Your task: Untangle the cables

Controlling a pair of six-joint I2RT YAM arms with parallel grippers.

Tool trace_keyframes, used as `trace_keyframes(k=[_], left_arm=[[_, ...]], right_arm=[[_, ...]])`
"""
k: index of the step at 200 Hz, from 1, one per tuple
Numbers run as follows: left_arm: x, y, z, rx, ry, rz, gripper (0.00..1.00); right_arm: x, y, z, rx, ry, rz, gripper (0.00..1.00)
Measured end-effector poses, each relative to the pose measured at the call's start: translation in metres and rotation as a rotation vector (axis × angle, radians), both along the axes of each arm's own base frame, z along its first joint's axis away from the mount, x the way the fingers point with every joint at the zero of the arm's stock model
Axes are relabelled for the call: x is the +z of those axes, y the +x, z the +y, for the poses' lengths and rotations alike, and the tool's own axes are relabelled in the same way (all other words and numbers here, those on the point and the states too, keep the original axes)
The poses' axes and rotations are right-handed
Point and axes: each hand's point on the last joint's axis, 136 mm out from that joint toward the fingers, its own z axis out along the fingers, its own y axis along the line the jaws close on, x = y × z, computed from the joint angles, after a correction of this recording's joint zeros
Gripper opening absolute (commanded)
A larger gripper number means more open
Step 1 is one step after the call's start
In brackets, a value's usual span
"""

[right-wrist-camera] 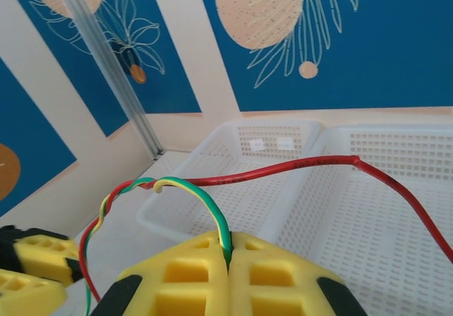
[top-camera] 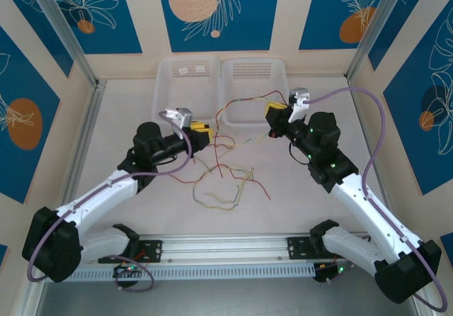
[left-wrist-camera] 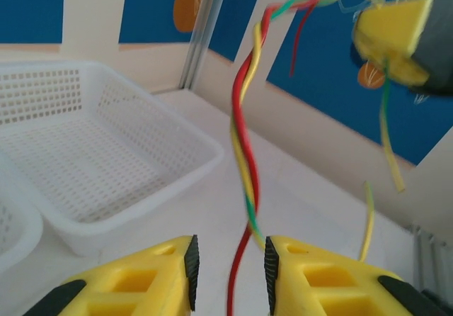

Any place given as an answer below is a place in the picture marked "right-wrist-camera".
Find red cable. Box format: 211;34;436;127
79;154;453;303

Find white perforated plastic basket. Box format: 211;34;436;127
274;123;453;316
136;118;322;252

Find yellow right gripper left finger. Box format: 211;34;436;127
90;230;230;316

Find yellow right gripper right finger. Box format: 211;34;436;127
228;230;369;316

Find yellow-green striped cable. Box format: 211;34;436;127
84;176;234;316

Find aluminium frame post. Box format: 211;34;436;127
52;0;164;162

